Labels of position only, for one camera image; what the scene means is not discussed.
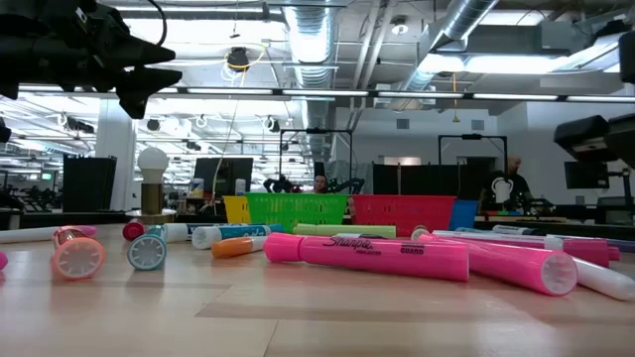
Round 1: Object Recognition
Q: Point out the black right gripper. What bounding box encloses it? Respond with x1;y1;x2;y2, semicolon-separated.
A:
554;112;635;170

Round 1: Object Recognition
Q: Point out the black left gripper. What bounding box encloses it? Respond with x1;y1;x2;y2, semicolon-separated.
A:
44;0;184;120

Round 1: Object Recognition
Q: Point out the pink-capped white pen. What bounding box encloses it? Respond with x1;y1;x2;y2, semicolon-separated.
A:
0;225;98;245
543;235;622;269

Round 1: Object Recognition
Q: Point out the yellow-capped white pen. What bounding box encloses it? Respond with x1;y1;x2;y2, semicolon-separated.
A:
572;256;635;302

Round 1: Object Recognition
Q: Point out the pink Sharpie highlighter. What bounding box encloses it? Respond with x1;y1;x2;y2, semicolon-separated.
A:
262;232;470;283
418;232;579;298

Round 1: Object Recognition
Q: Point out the teal highlighter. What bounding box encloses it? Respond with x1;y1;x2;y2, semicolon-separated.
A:
126;225;169;272

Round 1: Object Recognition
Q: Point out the orange highlighter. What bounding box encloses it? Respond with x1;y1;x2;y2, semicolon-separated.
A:
51;225;107;281

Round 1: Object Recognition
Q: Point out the orange-capped white pen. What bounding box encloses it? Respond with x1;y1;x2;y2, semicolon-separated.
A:
211;235;270;260

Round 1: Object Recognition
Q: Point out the black monitor on arm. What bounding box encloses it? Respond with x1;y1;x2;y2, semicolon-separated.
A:
564;160;611;190

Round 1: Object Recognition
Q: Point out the grey office chair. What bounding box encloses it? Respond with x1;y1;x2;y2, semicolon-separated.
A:
594;195;635;227

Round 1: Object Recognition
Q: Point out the white building column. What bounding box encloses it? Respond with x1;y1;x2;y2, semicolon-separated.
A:
94;98;137;213

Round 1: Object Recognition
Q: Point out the person in black shirt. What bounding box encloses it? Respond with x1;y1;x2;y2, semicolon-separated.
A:
477;156;535;214

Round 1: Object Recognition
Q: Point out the black ceiling-mounted device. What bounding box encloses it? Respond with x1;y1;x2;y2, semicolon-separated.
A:
226;46;251;73

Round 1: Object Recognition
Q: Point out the black partition panel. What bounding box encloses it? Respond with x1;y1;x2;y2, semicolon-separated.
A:
63;155;118;213

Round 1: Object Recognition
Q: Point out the bulb lamp with brass base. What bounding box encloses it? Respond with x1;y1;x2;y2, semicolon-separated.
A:
125;147;178;226

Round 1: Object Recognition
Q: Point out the black computer monitor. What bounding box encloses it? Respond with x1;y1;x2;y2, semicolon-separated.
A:
192;157;255;197

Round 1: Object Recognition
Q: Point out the blue plastic basket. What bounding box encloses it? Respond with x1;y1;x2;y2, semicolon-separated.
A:
448;199;479;232

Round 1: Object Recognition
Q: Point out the red marker cap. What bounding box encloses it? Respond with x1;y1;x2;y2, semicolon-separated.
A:
121;220;146;243

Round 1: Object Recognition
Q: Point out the yellow plastic basket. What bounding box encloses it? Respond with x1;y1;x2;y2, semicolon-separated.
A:
222;195;252;225

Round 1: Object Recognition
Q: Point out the wide black partition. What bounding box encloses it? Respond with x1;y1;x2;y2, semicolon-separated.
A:
371;163;497;199

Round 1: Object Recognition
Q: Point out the long overhead light bar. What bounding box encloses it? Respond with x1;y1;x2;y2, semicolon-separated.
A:
0;84;635;104

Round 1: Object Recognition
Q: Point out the teal Expo marker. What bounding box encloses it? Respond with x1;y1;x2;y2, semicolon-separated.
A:
190;224;273;251

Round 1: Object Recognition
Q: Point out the red plastic basket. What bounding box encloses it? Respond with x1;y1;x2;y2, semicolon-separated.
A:
349;194;457;238

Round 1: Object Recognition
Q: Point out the green plastic basket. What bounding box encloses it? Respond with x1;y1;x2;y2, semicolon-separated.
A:
245;192;349;234

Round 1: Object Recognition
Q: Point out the light green highlighter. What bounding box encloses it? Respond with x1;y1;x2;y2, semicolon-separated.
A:
292;222;398;240

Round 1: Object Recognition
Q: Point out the black rig frame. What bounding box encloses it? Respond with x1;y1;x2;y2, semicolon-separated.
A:
437;133;509;199
278;128;354;195

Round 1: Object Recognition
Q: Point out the yellow hanging cord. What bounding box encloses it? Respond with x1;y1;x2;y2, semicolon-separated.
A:
449;72;461;124

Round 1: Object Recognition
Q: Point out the silver ventilation duct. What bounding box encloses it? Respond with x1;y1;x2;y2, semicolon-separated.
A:
281;0;343;165
396;0;501;95

